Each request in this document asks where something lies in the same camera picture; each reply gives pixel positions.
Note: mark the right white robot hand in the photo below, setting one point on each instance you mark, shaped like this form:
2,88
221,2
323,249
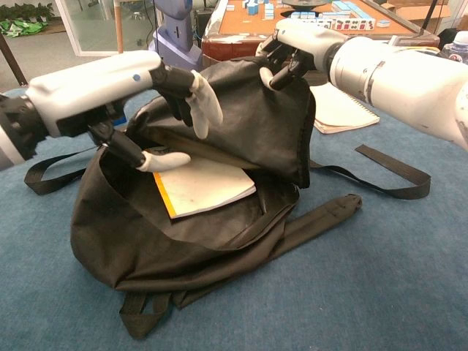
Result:
307,40

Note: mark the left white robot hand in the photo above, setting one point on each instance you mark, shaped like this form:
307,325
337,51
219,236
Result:
91,84

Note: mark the white book yellow spine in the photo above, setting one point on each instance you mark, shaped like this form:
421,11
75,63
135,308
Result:
204,190

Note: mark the black fabric backpack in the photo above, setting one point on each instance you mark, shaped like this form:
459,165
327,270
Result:
183,256

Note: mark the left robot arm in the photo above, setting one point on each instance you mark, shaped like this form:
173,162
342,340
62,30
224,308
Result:
11,146

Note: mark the lavender robot base column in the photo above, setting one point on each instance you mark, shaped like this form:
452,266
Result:
175,47

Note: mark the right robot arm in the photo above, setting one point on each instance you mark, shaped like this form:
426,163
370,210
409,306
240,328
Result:
402,80

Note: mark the row of mahjong tiles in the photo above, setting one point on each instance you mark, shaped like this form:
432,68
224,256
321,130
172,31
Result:
351,25

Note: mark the wooden pole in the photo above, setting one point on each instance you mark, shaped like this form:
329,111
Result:
119,29

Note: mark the brown mahjong table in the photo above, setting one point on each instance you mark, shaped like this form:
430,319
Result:
237,47

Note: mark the single blue-backed mahjong tile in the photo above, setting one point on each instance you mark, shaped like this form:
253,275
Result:
382,23

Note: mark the cream spiral notebook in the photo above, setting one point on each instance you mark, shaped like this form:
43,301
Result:
343,113

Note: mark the dark slanted furniture leg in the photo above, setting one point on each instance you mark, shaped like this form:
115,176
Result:
12,60

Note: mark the green crumpled cloth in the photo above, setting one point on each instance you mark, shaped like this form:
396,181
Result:
22,28

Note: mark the green potted plants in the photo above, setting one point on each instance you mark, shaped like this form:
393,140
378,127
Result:
25,11

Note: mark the black tripod pole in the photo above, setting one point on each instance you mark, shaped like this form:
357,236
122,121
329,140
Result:
430,16

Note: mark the clear plastic water bottle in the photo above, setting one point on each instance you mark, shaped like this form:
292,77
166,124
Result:
459,44

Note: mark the blue table cloth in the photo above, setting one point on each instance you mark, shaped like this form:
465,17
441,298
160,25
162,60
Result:
365,274

